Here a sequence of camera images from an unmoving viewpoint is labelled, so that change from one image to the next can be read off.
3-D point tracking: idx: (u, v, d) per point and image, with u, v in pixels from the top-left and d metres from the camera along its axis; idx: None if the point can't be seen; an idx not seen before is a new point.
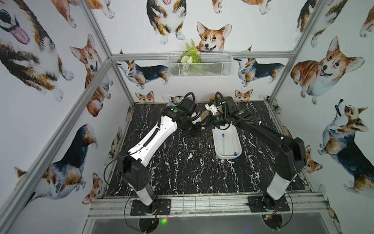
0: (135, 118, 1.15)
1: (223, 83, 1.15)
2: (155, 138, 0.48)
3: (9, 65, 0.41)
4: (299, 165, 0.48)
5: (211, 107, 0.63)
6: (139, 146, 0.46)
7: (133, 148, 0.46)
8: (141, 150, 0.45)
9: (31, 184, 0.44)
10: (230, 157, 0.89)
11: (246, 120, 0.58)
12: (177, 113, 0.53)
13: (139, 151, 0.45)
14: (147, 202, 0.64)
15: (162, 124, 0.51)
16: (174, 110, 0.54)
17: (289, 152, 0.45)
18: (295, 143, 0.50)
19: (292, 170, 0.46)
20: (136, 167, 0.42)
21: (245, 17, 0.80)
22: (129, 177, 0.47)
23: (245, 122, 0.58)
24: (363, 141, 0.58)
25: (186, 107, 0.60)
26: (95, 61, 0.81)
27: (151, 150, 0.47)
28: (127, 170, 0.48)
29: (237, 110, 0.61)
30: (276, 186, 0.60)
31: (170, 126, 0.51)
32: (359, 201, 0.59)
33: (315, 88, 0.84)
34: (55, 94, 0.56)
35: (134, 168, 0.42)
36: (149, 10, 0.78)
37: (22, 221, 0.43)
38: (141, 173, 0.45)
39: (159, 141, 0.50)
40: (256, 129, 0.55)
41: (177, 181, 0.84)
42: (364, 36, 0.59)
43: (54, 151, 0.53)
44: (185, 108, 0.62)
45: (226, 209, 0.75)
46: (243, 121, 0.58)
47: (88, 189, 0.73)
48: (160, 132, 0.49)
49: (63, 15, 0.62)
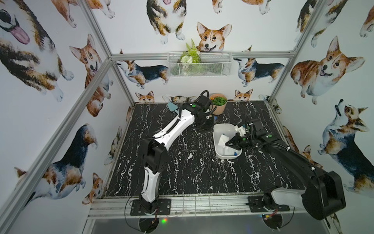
0: (135, 118, 1.15)
1: (223, 83, 1.15)
2: (177, 126, 0.55)
3: (9, 65, 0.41)
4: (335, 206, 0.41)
5: (240, 128, 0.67)
6: (162, 131, 0.53)
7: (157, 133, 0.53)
8: (164, 136, 0.52)
9: (31, 184, 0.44)
10: (230, 157, 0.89)
11: (272, 144, 0.56)
12: (196, 108, 0.60)
13: (163, 136, 0.52)
14: (151, 198, 0.65)
15: (183, 115, 0.58)
16: (192, 105, 0.61)
17: (321, 186, 0.40)
18: (329, 176, 0.43)
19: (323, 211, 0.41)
20: (160, 149, 0.49)
21: (245, 17, 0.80)
22: (152, 160, 0.54)
23: (272, 146, 0.56)
24: (363, 141, 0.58)
25: (203, 103, 0.67)
26: (95, 61, 0.81)
27: (172, 137, 0.53)
28: (150, 154, 0.54)
29: (265, 133, 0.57)
30: (284, 197, 0.59)
31: (190, 119, 0.58)
32: (360, 201, 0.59)
33: (315, 88, 0.84)
34: (55, 94, 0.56)
35: (158, 149, 0.49)
36: (150, 10, 0.78)
37: (23, 221, 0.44)
38: (164, 156, 0.51)
39: (180, 130, 0.56)
40: (283, 155, 0.53)
41: (177, 180, 0.84)
42: (364, 36, 0.59)
43: (55, 150, 0.53)
44: (201, 104, 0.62)
45: (226, 209, 0.75)
46: (270, 144, 0.57)
47: (88, 189, 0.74)
48: (180, 122, 0.56)
49: (63, 15, 0.62)
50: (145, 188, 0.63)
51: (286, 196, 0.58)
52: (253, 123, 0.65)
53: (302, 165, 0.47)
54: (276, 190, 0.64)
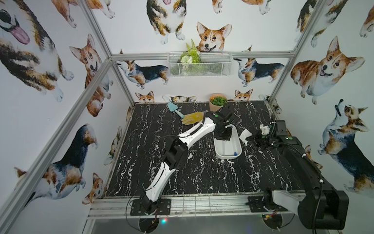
0: (135, 118, 1.15)
1: (223, 83, 1.15)
2: (200, 130, 0.61)
3: (10, 65, 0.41)
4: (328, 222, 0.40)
5: (265, 127, 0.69)
6: (187, 133, 0.59)
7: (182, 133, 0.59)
8: (187, 137, 0.58)
9: (31, 184, 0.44)
10: (230, 157, 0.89)
11: (290, 146, 0.54)
12: (217, 119, 0.66)
13: (186, 137, 0.58)
14: (153, 198, 0.65)
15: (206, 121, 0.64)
16: (215, 115, 0.67)
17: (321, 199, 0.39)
18: (335, 193, 0.41)
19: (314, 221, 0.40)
20: (182, 147, 0.54)
21: (245, 17, 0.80)
22: (172, 157, 0.59)
23: (289, 148, 0.54)
24: (363, 141, 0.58)
25: (224, 113, 0.73)
26: (95, 61, 0.81)
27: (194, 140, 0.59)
28: (171, 151, 0.60)
29: (286, 135, 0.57)
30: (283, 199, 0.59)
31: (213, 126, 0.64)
32: (360, 201, 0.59)
33: (315, 88, 0.84)
34: (55, 94, 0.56)
35: (180, 147, 0.55)
36: (150, 10, 0.78)
37: (23, 220, 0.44)
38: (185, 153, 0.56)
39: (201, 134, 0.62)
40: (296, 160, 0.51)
41: (177, 180, 0.84)
42: (364, 36, 0.59)
43: (55, 151, 0.53)
44: (222, 114, 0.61)
45: (226, 209, 0.75)
46: (287, 146, 0.55)
47: (88, 189, 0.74)
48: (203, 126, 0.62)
49: (63, 15, 0.62)
50: (153, 185, 0.64)
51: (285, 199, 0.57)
52: (276, 123, 0.64)
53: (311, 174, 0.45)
54: (277, 190, 0.64)
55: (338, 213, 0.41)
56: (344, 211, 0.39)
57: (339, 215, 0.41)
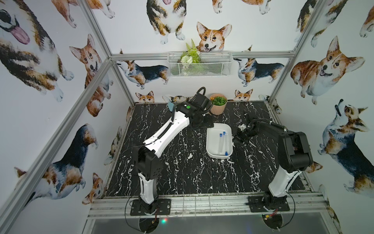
0: (135, 118, 1.15)
1: (223, 83, 1.15)
2: (168, 132, 0.51)
3: (9, 65, 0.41)
4: (300, 160, 0.50)
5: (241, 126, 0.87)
6: (153, 138, 0.49)
7: (147, 140, 0.49)
8: (156, 142, 0.48)
9: (31, 184, 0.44)
10: (222, 157, 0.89)
11: (260, 120, 0.69)
12: (190, 110, 0.55)
13: (154, 142, 0.48)
14: (149, 200, 0.64)
15: (176, 119, 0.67)
16: (187, 107, 0.57)
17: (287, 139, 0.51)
18: (297, 135, 0.54)
19: (288, 160, 0.50)
20: (150, 157, 0.45)
21: (245, 17, 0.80)
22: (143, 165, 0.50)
23: (259, 121, 0.68)
24: (363, 141, 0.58)
25: (198, 103, 0.62)
26: (95, 61, 0.81)
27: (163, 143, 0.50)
28: (142, 161, 0.51)
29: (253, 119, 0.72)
30: (279, 184, 0.61)
31: (182, 122, 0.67)
32: (360, 201, 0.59)
33: (315, 88, 0.84)
34: (55, 94, 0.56)
35: (148, 158, 0.45)
36: (150, 10, 0.78)
37: (23, 220, 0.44)
38: (156, 163, 0.48)
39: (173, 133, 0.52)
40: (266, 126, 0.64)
41: (177, 180, 0.84)
42: (364, 36, 0.59)
43: (55, 150, 0.53)
44: (197, 104, 0.62)
45: (226, 209, 0.75)
46: (258, 121, 0.69)
47: (88, 189, 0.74)
48: (174, 125, 0.52)
49: (63, 15, 0.62)
50: (142, 191, 0.63)
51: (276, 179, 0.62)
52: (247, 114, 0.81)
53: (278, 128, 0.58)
54: (271, 183, 0.66)
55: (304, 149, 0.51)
56: (306, 145, 0.51)
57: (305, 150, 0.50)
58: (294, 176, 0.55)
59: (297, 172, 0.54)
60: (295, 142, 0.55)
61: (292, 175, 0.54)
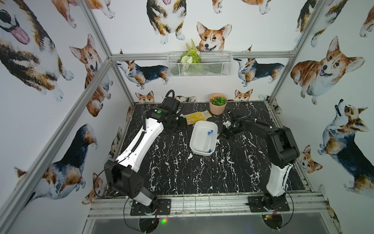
0: (135, 118, 1.15)
1: (223, 83, 1.15)
2: (143, 142, 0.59)
3: (9, 65, 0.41)
4: (289, 153, 0.52)
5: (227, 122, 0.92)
6: (126, 152, 0.45)
7: (121, 156, 0.44)
8: (130, 156, 0.44)
9: (31, 184, 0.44)
10: (205, 153, 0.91)
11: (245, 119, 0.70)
12: (161, 114, 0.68)
13: (128, 157, 0.44)
14: (147, 203, 0.64)
15: (148, 126, 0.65)
16: (158, 111, 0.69)
17: (274, 136, 0.52)
18: (283, 130, 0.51)
19: (279, 156, 0.51)
20: (127, 173, 0.41)
21: (245, 17, 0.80)
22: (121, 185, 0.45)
23: (245, 120, 0.70)
24: (363, 141, 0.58)
25: (169, 105, 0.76)
26: (95, 61, 0.81)
27: (140, 155, 0.46)
28: (119, 179, 0.46)
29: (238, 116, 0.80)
30: (275, 182, 0.61)
31: (156, 127, 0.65)
32: (359, 201, 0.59)
33: (315, 88, 0.84)
34: (55, 94, 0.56)
35: (125, 174, 0.41)
36: (150, 10, 0.78)
37: (23, 220, 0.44)
38: (134, 179, 0.43)
39: (147, 143, 0.48)
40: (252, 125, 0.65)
41: (177, 180, 0.84)
42: (364, 36, 0.59)
43: (55, 150, 0.53)
44: (168, 107, 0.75)
45: (226, 209, 0.75)
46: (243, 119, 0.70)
47: (88, 189, 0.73)
48: (147, 134, 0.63)
49: (63, 15, 0.62)
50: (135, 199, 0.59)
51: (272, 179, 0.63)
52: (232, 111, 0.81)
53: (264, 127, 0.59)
54: (270, 184, 0.65)
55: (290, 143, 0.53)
56: (292, 139, 0.53)
57: (292, 144, 0.53)
58: (287, 170, 0.57)
59: (288, 166, 0.55)
60: (282, 137, 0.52)
61: (285, 170, 0.56)
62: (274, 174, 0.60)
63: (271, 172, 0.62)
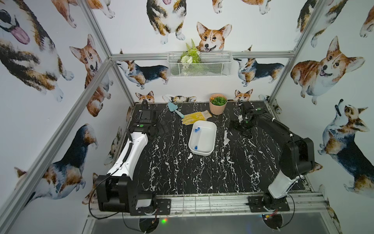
0: (135, 118, 1.15)
1: (223, 83, 1.15)
2: (132, 152, 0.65)
3: (10, 65, 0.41)
4: (304, 165, 0.48)
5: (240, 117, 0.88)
6: (118, 164, 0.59)
7: (112, 168, 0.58)
8: (122, 166, 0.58)
9: (30, 184, 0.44)
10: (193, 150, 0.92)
11: (260, 115, 0.61)
12: (144, 127, 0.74)
13: (120, 167, 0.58)
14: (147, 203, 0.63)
15: (135, 138, 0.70)
16: (140, 126, 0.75)
17: (294, 147, 0.46)
18: (304, 142, 0.50)
19: (294, 167, 0.47)
20: (123, 183, 0.40)
21: (245, 17, 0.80)
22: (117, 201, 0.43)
23: (261, 116, 0.60)
24: (363, 141, 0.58)
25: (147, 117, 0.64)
26: (95, 61, 0.81)
27: (131, 164, 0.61)
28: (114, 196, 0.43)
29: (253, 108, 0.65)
30: (279, 185, 0.60)
31: (142, 138, 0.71)
32: (359, 201, 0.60)
33: (315, 88, 0.84)
34: (55, 94, 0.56)
35: (121, 184, 0.40)
36: (150, 10, 0.78)
37: (23, 221, 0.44)
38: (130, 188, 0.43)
39: (136, 153, 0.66)
40: (268, 124, 0.57)
41: (177, 180, 0.84)
42: (364, 36, 0.59)
43: (55, 151, 0.53)
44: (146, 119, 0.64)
45: (226, 209, 0.75)
46: (258, 115, 0.61)
47: (88, 189, 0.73)
48: (135, 145, 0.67)
49: (63, 15, 0.62)
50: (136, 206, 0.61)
51: (277, 183, 0.61)
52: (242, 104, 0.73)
53: (283, 132, 0.52)
54: (271, 185, 0.65)
55: (308, 156, 0.50)
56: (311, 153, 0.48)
57: (309, 158, 0.48)
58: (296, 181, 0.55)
59: (299, 178, 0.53)
60: (300, 147, 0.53)
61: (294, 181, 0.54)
62: (281, 180, 0.58)
63: (277, 177, 0.60)
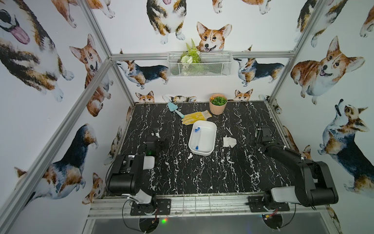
0: (135, 118, 1.15)
1: (223, 83, 1.15)
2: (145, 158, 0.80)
3: (9, 65, 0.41)
4: (320, 194, 0.43)
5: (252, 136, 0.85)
6: None
7: None
8: None
9: (30, 185, 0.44)
10: (193, 151, 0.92)
11: (272, 146, 0.63)
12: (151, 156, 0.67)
13: None
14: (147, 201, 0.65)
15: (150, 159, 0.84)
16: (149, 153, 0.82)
17: (305, 171, 0.44)
18: (317, 165, 0.47)
19: (308, 194, 0.43)
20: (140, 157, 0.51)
21: (245, 17, 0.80)
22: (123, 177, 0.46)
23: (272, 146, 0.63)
24: (363, 141, 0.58)
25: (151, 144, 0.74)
26: (95, 61, 0.81)
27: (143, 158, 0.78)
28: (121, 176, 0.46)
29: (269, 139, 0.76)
30: (285, 193, 0.57)
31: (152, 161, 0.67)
32: (360, 201, 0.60)
33: (315, 88, 0.84)
34: (55, 94, 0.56)
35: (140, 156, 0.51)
36: (150, 10, 0.78)
37: (22, 222, 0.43)
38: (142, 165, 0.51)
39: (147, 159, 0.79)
40: (280, 152, 0.58)
41: (177, 181, 0.84)
42: (364, 36, 0.59)
43: (54, 151, 0.53)
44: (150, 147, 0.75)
45: (226, 209, 0.75)
46: (270, 146, 0.64)
47: (88, 189, 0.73)
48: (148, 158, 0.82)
49: (63, 15, 0.62)
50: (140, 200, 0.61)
51: (284, 189, 0.58)
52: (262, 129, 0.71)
53: (294, 157, 0.52)
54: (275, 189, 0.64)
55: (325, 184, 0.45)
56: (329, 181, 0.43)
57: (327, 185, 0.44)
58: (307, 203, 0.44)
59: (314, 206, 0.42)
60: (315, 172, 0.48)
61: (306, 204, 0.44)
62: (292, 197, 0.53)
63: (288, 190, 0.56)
